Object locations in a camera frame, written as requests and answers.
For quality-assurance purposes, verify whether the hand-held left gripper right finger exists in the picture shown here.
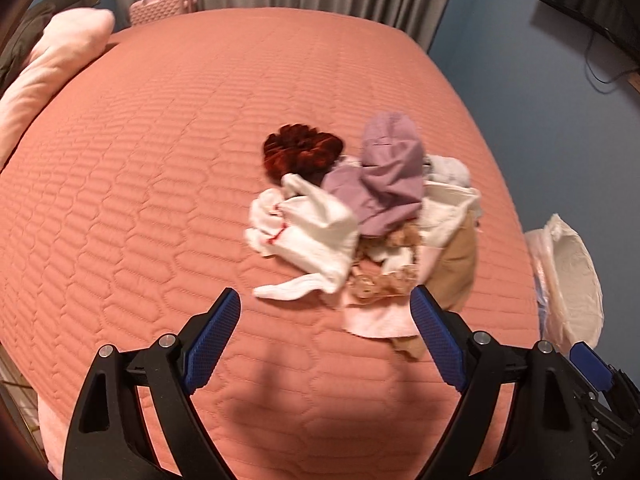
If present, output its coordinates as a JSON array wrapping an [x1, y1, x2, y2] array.
[[410, 284, 623, 480]]

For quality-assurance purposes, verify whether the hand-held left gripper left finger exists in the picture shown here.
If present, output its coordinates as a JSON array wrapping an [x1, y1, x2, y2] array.
[[62, 287, 242, 480]]

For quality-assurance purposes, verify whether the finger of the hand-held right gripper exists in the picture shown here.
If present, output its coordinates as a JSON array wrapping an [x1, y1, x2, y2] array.
[[569, 341, 633, 411]]

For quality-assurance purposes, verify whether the purple cloth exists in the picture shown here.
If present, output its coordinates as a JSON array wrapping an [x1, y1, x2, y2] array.
[[322, 112, 426, 238]]

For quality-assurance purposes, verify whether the grey sock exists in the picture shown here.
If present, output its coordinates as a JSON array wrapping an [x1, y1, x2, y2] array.
[[425, 155, 471, 186]]

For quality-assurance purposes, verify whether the tan cloth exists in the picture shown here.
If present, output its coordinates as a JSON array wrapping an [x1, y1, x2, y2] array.
[[390, 210, 478, 361]]

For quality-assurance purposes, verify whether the brown lace cloth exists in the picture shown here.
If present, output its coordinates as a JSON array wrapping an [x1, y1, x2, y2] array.
[[347, 222, 421, 306]]

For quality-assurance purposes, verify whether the cream cloth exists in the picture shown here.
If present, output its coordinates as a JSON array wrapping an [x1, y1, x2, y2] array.
[[422, 182, 483, 251]]

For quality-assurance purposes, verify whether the white sock with red stitching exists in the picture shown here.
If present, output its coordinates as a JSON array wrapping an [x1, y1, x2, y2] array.
[[244, 174, 361, 301]]

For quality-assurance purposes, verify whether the bed with pink quilted cover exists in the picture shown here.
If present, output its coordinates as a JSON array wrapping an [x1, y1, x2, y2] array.
[[0, 7, 543, 480]]

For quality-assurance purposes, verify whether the pale pink blanket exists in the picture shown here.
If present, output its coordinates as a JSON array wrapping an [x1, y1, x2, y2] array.
[[37, 392, 76, 480]]

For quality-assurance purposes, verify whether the dark red velvet scrunchie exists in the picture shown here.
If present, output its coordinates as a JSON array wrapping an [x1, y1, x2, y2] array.
[[263, 123, 346, 186]]

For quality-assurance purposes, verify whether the pale pink pillow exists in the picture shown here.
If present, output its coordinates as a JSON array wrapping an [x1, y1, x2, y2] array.
[[0, 8, 117, 171]]

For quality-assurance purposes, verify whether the dark cloth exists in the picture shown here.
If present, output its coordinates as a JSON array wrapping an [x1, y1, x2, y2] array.
[[0, 0, 66, 86]]

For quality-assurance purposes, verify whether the black cable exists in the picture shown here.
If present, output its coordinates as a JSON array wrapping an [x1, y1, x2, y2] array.
[[582, 30, 628, 93]]

